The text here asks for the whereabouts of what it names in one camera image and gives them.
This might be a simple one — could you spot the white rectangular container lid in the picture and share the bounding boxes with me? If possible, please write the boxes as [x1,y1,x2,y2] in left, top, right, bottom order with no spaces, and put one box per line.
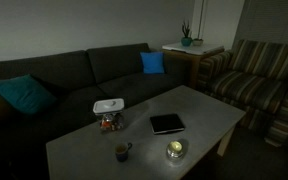
[92,97,126,115]

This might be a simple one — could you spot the bright blue square pillow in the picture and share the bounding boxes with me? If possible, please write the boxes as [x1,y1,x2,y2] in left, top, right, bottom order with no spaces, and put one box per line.
[139,50,166,75]

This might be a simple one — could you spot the dark grey fabric sofa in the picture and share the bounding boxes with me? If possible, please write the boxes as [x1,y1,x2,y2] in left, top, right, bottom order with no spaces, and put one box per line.
[0,42,192,180]

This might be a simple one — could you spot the clear container with candies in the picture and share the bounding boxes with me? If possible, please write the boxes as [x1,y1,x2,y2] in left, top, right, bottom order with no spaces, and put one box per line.
[99,111,125,133]

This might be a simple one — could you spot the wooden side table white top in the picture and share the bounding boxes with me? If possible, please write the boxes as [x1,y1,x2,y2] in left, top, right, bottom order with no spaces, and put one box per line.
[161,41,225,90]

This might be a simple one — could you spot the green plant in teal pot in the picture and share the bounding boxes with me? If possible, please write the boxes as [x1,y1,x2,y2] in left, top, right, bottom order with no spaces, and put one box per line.
[180,19,194,47]

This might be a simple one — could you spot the candle in glass holder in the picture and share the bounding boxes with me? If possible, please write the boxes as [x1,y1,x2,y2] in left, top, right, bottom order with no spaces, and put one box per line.
[165,139,185,161]

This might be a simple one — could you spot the dark blue mug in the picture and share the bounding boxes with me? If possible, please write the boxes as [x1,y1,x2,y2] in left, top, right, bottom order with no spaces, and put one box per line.
[114,141,134,163]

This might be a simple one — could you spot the orchid stems in white pot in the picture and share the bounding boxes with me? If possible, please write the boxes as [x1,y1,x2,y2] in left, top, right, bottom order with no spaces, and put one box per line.
[192,0,207,47]

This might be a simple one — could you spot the striped armchair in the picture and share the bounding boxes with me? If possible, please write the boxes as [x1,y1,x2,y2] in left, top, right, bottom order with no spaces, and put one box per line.
[197,38,288,148]

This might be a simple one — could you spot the teal pillow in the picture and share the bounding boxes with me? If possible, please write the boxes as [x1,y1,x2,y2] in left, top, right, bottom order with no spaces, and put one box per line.
[0,73,58,116]

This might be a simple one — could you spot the grey window blind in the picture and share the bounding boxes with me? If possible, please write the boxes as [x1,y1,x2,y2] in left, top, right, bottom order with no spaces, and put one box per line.
[233,0,288,46]

